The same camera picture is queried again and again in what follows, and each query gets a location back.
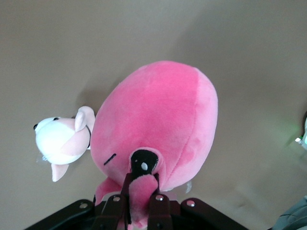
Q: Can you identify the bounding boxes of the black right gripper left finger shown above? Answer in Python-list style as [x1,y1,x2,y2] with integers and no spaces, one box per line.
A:
[24,173,131,230]

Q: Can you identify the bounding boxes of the pink round plush toy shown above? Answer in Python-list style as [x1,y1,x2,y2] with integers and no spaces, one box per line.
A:
[92,59,219,230]

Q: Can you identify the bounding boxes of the white pink plush dog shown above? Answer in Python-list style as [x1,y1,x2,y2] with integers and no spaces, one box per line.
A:
[33,106,96,183]

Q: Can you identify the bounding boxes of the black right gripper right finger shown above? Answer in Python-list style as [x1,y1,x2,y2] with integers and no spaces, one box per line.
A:
[147,174,248,230]

